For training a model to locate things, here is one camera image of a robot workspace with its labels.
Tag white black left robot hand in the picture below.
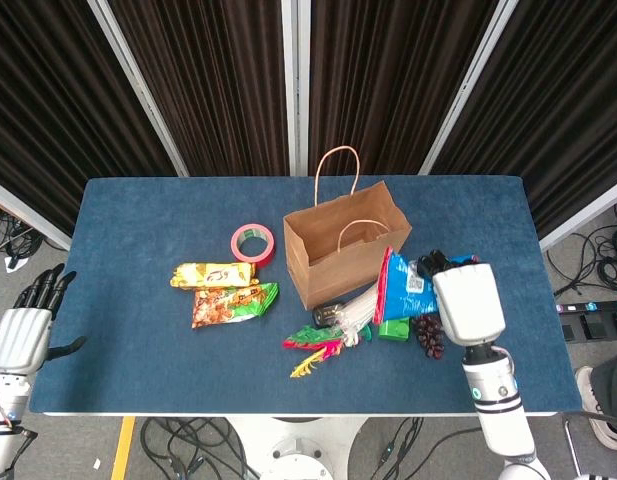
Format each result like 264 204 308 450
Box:
0 269 87 374

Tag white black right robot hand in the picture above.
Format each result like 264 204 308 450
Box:
416 248 507 349

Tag dark purple grape bunch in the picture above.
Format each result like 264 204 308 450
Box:
411 313 446 360

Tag blue snack bag red edges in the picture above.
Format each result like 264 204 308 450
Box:
372 246 482 325

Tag green toy building block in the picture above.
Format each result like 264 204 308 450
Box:
377 317 413 344

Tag bundle of clear straws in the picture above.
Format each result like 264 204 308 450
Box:
337 282 385 347

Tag green orange snack packet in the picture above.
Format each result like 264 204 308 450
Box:
190 282 280 330

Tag blue table cloth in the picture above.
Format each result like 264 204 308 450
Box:
28 175 583 415

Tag yellow floor tape strip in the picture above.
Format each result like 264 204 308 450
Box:
110 416 137 480

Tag colourful feather shuttlecock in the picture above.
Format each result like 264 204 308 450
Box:
282 323 373 380

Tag dark trouser leg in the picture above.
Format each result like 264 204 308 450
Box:
590 348 617 424

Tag golden snack packet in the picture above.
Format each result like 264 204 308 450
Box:
169 261 258 290

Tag red tape roll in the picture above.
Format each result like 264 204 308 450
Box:
230 224 278 266

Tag dark pleated partition panel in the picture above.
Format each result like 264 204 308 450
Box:
0 0 189 251
295 0 519 176
87 0 302 177
420 0 617 251

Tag black floor cable bundle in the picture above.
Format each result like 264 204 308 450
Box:
545 199 617 296
0 199 45 266
139 417 262 480

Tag brown paper bag with handles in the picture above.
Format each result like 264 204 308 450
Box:
282 145 413 311

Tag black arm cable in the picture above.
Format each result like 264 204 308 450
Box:
421 426 484 474

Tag black cable with green plug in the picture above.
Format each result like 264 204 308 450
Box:
366 417 425 480

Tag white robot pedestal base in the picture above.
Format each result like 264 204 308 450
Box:
227 415 369 480

